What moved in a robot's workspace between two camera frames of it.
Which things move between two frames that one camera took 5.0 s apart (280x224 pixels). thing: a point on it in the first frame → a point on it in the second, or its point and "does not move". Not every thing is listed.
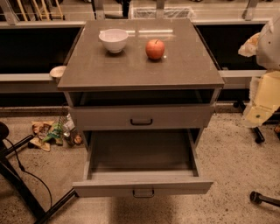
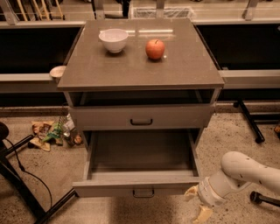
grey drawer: [121, 162] does not move
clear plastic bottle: [68, 132] does not move
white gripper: [269, 48] → [205, 192]
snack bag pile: [45, 132] does not move
